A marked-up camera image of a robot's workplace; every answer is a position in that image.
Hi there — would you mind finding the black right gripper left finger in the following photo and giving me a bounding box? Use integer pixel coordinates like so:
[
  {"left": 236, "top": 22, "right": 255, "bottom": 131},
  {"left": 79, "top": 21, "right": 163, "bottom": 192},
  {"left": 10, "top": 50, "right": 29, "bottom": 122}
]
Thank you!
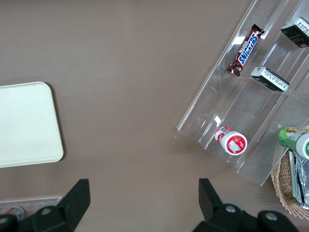
[{"left": 0, "top": 178, "right": 91, "bottom": 232}]

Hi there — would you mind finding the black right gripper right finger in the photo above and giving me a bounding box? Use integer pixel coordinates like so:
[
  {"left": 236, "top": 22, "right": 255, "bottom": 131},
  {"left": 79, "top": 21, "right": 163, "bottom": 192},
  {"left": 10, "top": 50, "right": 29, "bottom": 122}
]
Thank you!
[{"left": 193, "top": 178, "right": 300, "bottom": 232}]

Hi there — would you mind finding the small light wicker basket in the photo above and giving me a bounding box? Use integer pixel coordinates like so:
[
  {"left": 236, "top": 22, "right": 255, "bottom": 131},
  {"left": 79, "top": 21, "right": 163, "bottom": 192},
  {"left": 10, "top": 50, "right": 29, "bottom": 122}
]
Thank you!
[{"left": 270, "top": 123, "right": 309, "bottom": 219}]

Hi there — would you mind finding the cream rectangular plastic tray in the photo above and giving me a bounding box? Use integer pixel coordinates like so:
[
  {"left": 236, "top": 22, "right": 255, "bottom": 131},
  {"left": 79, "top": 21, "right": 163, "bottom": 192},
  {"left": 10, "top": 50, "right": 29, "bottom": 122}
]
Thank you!
[{"left": 0, "top": 81, "right": 64, "bottom": 169}]

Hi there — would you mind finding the clear acrylic bottle rack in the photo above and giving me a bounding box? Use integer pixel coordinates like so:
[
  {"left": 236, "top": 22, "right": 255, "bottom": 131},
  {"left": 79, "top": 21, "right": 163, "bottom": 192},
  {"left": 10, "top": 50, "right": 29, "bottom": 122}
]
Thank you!
[{"left": 0, "top": 196, "right": 63, "bottom": 211}]

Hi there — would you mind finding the red cola bottle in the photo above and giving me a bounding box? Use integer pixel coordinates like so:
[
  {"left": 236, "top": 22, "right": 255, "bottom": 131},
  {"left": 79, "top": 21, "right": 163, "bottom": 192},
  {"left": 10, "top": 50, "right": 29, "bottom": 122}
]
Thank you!
[{"left": 0, "top": 206, "right": 26, "bottom": 221}]

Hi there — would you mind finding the red and white yogurt bottle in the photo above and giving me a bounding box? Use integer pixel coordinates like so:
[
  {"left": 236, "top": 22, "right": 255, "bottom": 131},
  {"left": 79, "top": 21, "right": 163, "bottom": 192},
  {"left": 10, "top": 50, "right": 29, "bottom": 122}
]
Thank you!
[{"left": 214, "top": 125, "right": 248, "bottom": 155}]

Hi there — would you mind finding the silver foil packet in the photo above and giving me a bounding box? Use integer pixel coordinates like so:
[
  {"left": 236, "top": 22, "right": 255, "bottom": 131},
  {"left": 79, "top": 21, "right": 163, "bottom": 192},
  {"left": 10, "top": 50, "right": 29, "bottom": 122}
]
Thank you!
[{"left": 288, "top": 149, "right": 309, "bottom": 210}]

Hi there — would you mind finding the green drink bottle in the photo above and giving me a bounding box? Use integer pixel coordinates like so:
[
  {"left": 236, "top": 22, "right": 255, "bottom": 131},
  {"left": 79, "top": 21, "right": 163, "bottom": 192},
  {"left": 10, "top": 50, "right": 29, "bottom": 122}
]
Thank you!
[{"left": 277, "top": 127, "right": 309, "bottom": 160}]

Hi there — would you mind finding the clear acrylic stepped display stand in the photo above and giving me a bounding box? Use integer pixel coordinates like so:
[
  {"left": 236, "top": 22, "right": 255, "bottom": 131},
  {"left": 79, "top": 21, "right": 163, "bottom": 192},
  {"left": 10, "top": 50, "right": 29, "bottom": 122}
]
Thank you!
[{"left": 177, "top": 0, "right": 309, "bottom": 187}]

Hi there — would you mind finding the black box with white label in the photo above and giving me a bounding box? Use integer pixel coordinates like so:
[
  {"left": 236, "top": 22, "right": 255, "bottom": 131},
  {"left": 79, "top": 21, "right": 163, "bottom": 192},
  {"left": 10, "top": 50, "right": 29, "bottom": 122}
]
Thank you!
[
  {"left": 250, "top": 67, "right": 290, "bottom": 92},
  {"left": 280, "top": 16, "right": 309, "bottom": 48}
]

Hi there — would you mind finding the Snickers chocolate bar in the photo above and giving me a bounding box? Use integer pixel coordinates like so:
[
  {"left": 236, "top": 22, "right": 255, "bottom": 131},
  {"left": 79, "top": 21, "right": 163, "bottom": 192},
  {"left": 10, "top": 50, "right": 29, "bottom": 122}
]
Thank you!
[{"left": 226, "top": 23, "right": 266, "bottom": 77}]

